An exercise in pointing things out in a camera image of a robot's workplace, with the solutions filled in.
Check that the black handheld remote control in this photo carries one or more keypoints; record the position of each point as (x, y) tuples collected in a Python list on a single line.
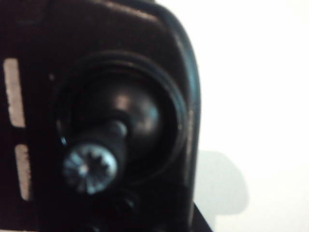
[(96, 36)]

